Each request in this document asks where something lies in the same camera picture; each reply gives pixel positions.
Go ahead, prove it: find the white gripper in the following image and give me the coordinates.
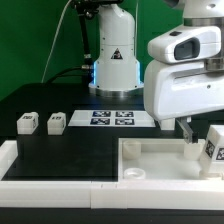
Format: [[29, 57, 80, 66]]
[[144, 60, 224, 144]]

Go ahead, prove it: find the white square tabletop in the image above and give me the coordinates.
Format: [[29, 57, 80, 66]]
[[118, 138, 223, 181]]

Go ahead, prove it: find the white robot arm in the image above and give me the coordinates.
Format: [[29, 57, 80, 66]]
[[89, 0, 224, 142]]

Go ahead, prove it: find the white U-shaped fence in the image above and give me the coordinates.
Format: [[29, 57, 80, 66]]
[[0, 141, 224, 210]]

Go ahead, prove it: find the white marker sheet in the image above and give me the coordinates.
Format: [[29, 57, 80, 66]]
[[69, 110, 155, 127]]

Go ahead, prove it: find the black cable with connector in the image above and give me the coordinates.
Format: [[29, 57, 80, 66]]
[[44, 0, 101, 85]]

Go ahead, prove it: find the white cable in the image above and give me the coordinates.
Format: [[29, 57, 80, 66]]
[[40, 0, 74, 84]]

